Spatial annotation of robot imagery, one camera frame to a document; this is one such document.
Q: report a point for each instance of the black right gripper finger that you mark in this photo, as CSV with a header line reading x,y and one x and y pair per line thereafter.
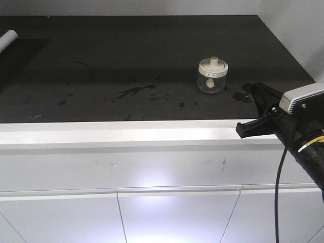
x,y
266,98

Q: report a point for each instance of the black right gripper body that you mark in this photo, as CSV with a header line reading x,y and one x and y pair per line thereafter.
x,y
306,123

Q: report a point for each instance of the glass jar with white lid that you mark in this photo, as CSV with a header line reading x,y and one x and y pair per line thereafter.
x,y
211,75

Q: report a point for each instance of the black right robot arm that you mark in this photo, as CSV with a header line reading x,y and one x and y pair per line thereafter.
x,y
308,154

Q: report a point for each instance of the grey pipe in hood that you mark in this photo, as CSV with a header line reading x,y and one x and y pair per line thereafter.
x,y
8,38

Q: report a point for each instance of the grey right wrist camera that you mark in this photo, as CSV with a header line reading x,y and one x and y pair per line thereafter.
x,y
290,98

